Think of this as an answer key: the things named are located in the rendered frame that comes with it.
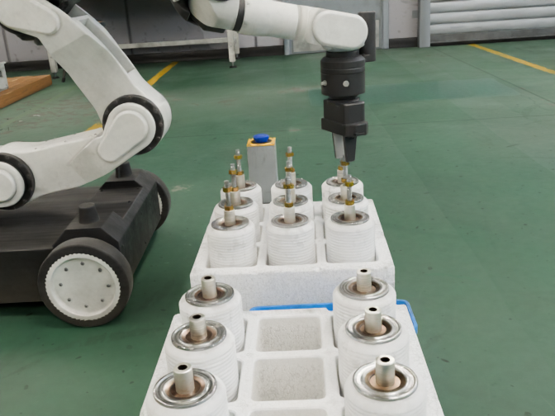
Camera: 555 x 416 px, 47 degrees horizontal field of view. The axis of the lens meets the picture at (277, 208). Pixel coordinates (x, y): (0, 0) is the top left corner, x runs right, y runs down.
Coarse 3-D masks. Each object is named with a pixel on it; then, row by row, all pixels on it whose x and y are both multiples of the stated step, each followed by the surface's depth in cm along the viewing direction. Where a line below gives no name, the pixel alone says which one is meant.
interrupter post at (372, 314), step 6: (372, 306) 85; (366, 312) 84; (372, 312) 84; (378, 312) 84; (366, 318) 85; (372, 318) 84; (378, 318) 84; (366, 324) 85; (372, 324) 84; (378, 324) 84; (366, 330) 85; (372, 330) 84; (378, 330) 85
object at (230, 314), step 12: (180, 300) 98; (240, 300) 97; (180, 312) 97; (192, 312) 94; (204, 312) 94; (216, 312) 94; (228, 312) 95; (240, 312) 97; (228, 324) 95; (240, 324) 98; (240, 336) 98; (240, 348) 98
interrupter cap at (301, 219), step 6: (276, 216) 127; (282, 216) 127; (300, 216) 126; (306, 216) 126; (276, 222) 124; (282, 222) 125; (294, 222) 125; (300, 222) 124; (306, 222) 123; (288, 228) 122
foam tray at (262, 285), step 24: (264, 216) 149; (264, 240) 135; (384, 240) 131; (264, 264) 124; (312, 264) 123; (336, 264) 122; (360, 264) 121; (384, 264) 121; (240, 288) 122; (264, 288) 122; (288, 288) 122; (312, 288) 122
